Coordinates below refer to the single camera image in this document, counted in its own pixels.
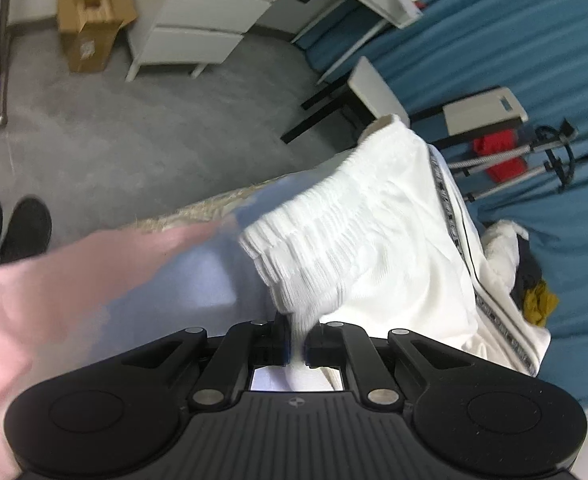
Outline metal tripod stand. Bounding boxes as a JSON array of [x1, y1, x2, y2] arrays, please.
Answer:
[[446, 119, 580, 204]]

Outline brown cardboard box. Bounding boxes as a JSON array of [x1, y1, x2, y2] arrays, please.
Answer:
[[56, 0, 139, 74]]

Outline mustard yellow cloth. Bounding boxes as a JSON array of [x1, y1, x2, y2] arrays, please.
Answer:
[[522, 281, 560, 330]]

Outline blue curtain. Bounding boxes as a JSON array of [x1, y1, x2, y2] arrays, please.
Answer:
[[294, 0, 588, 411]]

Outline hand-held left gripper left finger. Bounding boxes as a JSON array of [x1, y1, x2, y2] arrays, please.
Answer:
[[120, 316, 293, 409]]

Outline white stool with handle slot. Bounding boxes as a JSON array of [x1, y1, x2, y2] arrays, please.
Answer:
[[409, 86, 530, 137]]

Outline white chair with black legs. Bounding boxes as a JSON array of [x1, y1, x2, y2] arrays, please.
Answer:
[[280, 56, 413, 149]]

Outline white fluffy cloth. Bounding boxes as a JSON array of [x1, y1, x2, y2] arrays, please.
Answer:
[[481, 220, 531, 302]]

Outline dark cloth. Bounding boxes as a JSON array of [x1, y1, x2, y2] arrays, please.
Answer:
[[511, 237, 545, 292]]

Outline white drawer cabinet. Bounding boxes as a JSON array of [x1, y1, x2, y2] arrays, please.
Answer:
[[125, 0, 315, 84]]

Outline beige patterned cloth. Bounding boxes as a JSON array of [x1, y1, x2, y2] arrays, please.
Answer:
[[136, 185, 261, 236]]

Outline metal pole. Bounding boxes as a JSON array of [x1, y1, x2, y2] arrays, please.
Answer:
[[0, 0, 17, 129]]

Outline light blue blanket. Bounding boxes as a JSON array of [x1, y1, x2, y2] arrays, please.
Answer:
[[58, 172, 319, 361]]

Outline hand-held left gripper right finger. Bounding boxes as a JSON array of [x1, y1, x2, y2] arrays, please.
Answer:
[[304, 320, 469, 407]]

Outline pink cloth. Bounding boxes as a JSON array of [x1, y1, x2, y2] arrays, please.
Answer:
[[0, 222, 221, 480]]

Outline white knit pants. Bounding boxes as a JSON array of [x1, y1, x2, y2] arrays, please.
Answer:
[[238, 115, 553, 394]]

